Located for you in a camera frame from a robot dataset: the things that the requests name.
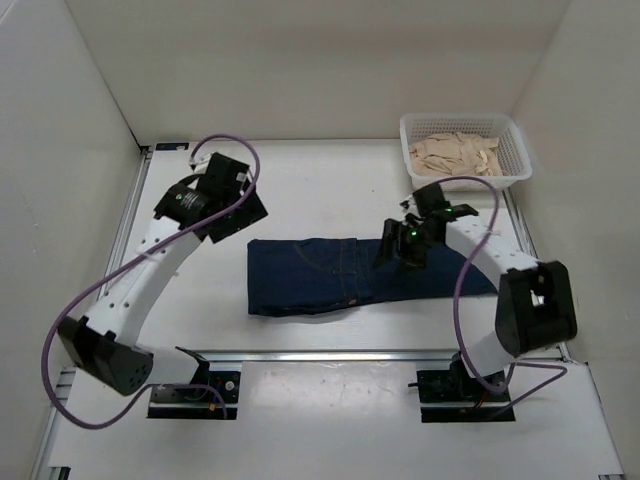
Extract dark blue denim trousers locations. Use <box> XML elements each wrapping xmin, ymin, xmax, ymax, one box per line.
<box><xmin>246</xmin><ymin>237</ymin><xmax>499</xmax><ymax>317</ymax></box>

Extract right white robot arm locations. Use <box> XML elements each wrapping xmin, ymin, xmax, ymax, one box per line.
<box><xmin>374</xmin><ymin>182</ymin><xmax>578</xmax><ymax>400</ymax></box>

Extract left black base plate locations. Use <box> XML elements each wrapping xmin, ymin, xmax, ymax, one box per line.
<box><xmin>147</xmin><ymin>369</ymin><xmax>241</xmax><ymax>420</ymax></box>

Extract small dark corner label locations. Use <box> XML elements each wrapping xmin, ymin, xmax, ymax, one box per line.
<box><xmin>155</xmin><ymin>142</ymin><xmax>190</xmax><ymax>151</ymax></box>

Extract beige crumpled garment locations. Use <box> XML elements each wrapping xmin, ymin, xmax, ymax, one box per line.
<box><xmin>408</xmin><ymin>132</ymin><xmax>503</xmax><ymax>177</ymax></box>

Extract aluminium rail frame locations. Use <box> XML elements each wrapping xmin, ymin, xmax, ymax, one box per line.
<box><xmin>29</xmin><ymin>144</ymin><xmax>626</xmax><ymax>480</ymax></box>

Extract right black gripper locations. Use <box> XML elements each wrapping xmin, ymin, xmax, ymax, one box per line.
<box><xmin>373</xmin><ymin>217</ymin><xmax>441</xmax><ymax>276</ymax></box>

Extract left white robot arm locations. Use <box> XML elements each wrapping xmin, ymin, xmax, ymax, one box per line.
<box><xmin>57</xmin><ymin>153</ymin><xmax>267</xmax><ymax>400</ymax></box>

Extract white plastic basket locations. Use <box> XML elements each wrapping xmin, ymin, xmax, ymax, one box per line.
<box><xmin>399</xmin><ymin>113</ymin><xmax>532</xmax><ymax>191</ymax></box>

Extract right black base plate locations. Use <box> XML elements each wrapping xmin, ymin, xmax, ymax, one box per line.
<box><xmin>409</xmin><ymin>370</ymin><xmax>516</xmax><ymax>424</ymax></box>

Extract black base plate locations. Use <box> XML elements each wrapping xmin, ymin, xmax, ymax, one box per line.
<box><xmin>147</xmin><ymin>369</ymin><xmax>241</xmax><ymax>420</ymax></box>
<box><xmin>409</xmin><ymin>370</ymin><xmax>516</xmax><ymax>424</ymax></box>

